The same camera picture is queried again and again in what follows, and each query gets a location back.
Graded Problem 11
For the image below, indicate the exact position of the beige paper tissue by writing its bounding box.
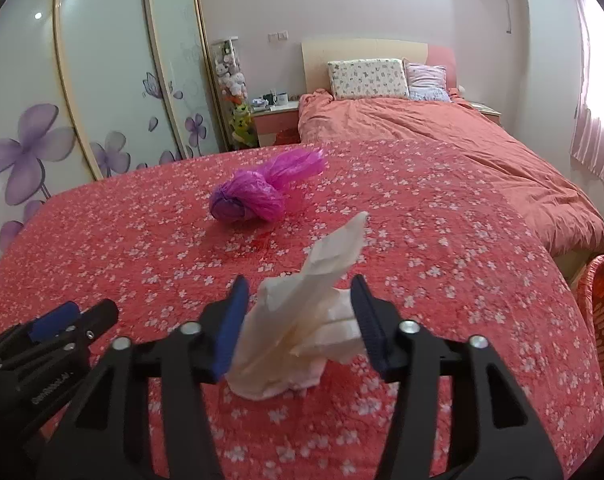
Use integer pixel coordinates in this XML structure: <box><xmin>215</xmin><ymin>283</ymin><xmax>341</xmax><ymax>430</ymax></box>
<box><xmin>226</xmin><ymin>211</ymin><xmax>370</xmax><ymax>402</ymax></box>

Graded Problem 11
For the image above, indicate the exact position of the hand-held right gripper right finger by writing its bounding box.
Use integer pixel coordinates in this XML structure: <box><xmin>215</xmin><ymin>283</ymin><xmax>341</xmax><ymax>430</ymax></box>
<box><xmin>349</xmin><ymin>274</ymin><xmax>565</xmax><ymax>480</ymax></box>

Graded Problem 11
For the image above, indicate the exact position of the pink curtain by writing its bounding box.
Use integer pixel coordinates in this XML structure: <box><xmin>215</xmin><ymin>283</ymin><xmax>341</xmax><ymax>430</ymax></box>
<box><xmin>562</xmin><ymin>0</ymin><xmax>604</xmax><ymax>186</ymax></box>

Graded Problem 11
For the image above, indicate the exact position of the pink striped pillow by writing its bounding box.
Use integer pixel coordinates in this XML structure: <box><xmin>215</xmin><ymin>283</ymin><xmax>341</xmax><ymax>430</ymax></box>
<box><xmin>403</xmin><ymin>59</ymin><xmax>453</xmax><ymax>103</ymax></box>

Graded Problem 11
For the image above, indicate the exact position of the beige bed headboard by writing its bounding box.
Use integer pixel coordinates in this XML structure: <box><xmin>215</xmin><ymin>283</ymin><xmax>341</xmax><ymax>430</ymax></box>
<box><xmin>301</xmin><ymin>37</ymin><xmax>458</xmax><ymax>106</ymax></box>

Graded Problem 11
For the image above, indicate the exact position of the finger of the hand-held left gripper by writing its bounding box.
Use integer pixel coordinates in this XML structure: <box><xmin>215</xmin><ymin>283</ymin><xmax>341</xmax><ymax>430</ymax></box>
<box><xmin>0</xmin><ymin>301</ymin><xmax>81</xmax><ymax>356</ymax></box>
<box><xmin>29</xmin><ymin>299</ymin><xmax>121</xmax><ymax>361</ymax></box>

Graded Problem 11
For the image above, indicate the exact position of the clear tube of plush toys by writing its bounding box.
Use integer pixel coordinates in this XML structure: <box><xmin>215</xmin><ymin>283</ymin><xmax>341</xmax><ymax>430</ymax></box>
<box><xmin>211</xmin><ymin>36</ymin><xmax>250</xmax><ymax>106</ymax></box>

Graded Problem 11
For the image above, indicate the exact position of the white floral pillow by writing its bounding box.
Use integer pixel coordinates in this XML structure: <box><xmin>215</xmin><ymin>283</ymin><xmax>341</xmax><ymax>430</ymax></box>
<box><xmin>327</xmin><ymin>58</ymin><xmax>410</xmax><ymax>101</ymax></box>

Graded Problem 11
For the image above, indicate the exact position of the magenta plastic bag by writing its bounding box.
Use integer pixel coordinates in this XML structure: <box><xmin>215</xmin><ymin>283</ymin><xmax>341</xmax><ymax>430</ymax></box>
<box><xmin>209</xmin><ymin>147</ymin><xmax>328</xmax><ymax>223</ymax></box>

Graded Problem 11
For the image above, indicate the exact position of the wooden nightstand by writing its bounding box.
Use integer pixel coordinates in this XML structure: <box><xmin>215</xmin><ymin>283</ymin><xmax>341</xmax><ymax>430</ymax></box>
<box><xmin>464</xmin><ymin>101</ymin><xmax>503</xmax><ymax>126</ymax></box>

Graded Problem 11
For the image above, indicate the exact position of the pink white nightstand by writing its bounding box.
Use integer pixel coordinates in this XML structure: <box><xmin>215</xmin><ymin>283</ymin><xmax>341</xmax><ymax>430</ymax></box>
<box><xmin>251</xmin><ymin>101</ymin><xmax>302</xmax><ymax>148</ymax></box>

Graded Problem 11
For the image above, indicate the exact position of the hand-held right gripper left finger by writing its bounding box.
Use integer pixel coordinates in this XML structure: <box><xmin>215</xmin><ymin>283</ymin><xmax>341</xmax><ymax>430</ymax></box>
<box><xmin>34</xmin><ymin>274</ymin><xmax>250</xmax><ymax>480</ymax></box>

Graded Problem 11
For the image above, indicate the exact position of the flower-print sliding wardrobe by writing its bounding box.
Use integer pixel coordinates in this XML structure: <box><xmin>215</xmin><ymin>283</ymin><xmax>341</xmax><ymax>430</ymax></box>
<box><xmin>0</xmin><ymin>0</ymin><xmax>223</xmax><ymax>281</ymax></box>

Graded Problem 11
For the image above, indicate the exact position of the red floral quilt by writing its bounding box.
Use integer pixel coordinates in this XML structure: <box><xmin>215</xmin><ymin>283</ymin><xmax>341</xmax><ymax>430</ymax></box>
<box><xmin>0</xmin><ymin>139</ymin><xmax>604</xmax><ymax>480</ymax></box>

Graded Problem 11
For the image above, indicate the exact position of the green plush toy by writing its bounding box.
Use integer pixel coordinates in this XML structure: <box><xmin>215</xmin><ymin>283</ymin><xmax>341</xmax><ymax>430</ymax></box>
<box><xmin>229</xmin><ymin>101</ymin><xmax>257</xmax><ymax>148</ymax></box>

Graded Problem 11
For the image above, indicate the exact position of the white pipe duct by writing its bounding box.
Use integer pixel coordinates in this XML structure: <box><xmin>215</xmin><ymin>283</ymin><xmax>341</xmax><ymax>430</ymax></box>
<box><xmin>502</xmin><ymin>0</ymin><xmax>527</xmax><ymax>36</ymax></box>

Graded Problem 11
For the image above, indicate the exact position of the pink duvet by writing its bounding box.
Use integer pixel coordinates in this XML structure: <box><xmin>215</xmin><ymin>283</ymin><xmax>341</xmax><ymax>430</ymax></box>
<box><xmin>298</xmin><ymin>89</ymin><xmax>604</xmax><ymax>258</ymax></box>

